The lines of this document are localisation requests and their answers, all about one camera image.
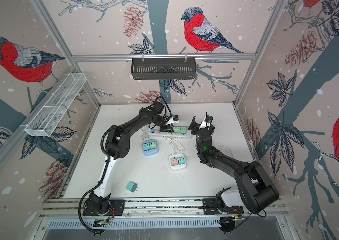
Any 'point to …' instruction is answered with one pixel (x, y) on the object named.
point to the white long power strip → (156, 132)
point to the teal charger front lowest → (132, 186)
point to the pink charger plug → (174, 161)
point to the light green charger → (183, 130)
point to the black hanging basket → (163, 68)
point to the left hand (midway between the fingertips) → (172, 127)
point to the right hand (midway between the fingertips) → (199, 121)
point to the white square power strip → (178, 167)
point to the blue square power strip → (152, 152)
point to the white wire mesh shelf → (45, 119)
